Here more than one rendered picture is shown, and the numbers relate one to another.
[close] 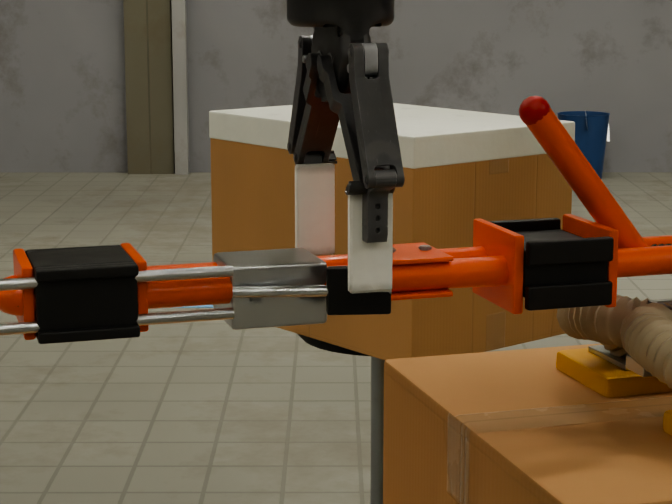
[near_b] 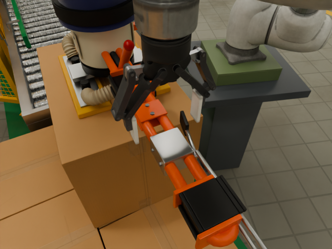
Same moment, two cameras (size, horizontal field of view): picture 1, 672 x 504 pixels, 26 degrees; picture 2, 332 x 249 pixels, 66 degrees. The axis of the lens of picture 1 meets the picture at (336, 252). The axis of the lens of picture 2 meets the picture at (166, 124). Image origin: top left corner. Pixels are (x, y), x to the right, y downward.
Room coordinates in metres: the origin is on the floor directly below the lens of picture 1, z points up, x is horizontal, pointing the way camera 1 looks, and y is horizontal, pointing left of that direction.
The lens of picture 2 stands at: (1.08, 0.35, 1.47)
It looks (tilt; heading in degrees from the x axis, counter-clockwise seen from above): 47 degrees down; 261
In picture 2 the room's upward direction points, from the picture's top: straight up
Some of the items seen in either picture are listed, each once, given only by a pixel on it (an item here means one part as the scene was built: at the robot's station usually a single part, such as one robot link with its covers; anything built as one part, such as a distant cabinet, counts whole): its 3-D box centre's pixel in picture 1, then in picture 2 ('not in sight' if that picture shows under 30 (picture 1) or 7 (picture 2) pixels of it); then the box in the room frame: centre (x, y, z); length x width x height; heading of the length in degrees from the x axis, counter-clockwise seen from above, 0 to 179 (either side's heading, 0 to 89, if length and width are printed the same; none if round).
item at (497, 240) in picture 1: (543, 262); (132, 86); (1.09, -0.16, 1.07); 0.10 x 0.08 x 0.06; 17
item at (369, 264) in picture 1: (370, 240); (196, 105); (0.96, -0.02, 1.11); 0.03 x 0.01 x 0.07; 107
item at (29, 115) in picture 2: not in sight; (94, 96); (1.30, -0.73, 0.58); 0.70 x 0.03 x 0.06; 19
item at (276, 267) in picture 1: (269, 287); (171, 150); (1.03, 0.05, 1.07); 0.07 x 0.07 x 0.04; 17
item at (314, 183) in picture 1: (314, 209); (133, 127); (1.09, 0.02, 1.11); 0.03 x 0.01 x 0.07; 107
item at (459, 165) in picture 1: (384, 219); not in sight; (2.77, -0.09, 0.82); 0.60 x 0.40 x 0.40; 39
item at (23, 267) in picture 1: (79, 289); (205, 210); (0.99, 0.18, 1.07); 0.08 x 0.07 x 0.05; 107
